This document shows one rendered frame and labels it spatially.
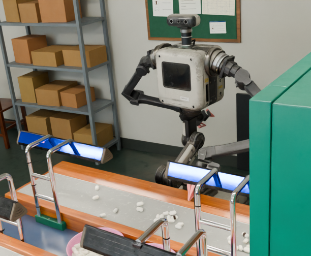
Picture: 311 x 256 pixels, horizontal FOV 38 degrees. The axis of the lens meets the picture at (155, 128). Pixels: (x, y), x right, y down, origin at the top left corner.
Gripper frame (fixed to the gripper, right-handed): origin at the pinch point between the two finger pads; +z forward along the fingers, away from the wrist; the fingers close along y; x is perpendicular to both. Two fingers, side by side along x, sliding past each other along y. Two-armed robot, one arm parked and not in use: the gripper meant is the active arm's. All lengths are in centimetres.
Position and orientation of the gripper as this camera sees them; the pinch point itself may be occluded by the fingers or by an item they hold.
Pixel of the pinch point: (189, 199)
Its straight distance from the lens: 227.8
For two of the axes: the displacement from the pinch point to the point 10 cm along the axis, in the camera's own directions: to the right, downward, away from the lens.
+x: 4.1, 4.8, 7.7
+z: -3.6, 8.7, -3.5
